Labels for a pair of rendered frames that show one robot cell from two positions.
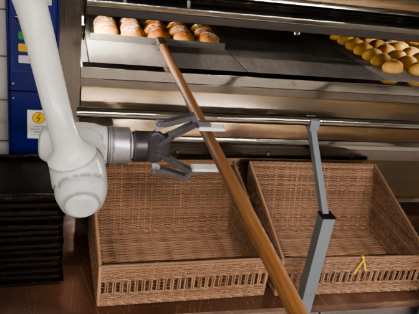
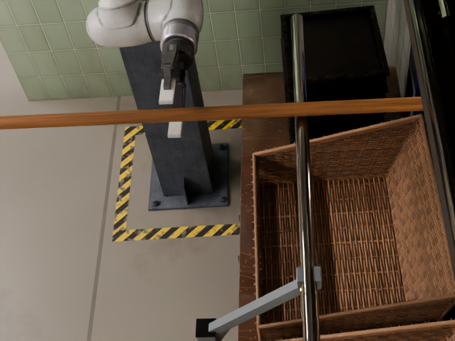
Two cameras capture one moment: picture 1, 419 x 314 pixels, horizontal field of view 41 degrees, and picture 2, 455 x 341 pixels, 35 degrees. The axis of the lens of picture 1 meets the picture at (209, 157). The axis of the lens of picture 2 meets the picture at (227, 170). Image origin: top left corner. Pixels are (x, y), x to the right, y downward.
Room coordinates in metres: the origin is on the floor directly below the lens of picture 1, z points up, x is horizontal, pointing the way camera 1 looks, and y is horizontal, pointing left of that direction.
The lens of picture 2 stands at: (1.84, -0.95, 2.37)
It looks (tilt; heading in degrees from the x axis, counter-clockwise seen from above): 52 degrees down; 116
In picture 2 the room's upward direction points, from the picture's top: 10 degrees counter-clockwise
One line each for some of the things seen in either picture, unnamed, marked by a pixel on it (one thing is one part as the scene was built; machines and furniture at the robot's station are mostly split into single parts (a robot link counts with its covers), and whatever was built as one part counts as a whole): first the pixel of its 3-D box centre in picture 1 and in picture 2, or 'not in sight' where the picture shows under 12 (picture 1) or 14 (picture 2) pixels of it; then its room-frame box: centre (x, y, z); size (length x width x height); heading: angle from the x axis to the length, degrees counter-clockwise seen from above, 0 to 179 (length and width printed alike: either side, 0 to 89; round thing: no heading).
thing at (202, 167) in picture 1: (204, 167); (175, 125); (1.26, 0.01, 1.14); 0.07 x 0.03 x 0.01; 106
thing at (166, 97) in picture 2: (210, 127); (167, 91); (1.26, 0.01, 1.25); 0.07 x 0.03 x 0.01; 106
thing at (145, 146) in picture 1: (150, 146); (177, 63); (1.22, 0.14, 1.19); 0.09 x 0.07 x 0.08; 106
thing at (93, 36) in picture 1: (153, 30); not in sight; (2.40, 0.32, 1.20); 0.55 x 0.36 x 0.03; 106
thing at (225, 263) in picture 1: (173, 224); (343, 231); (1.64, 0.09, 0.72); 0.56 x 0.49 x 0.28; 108
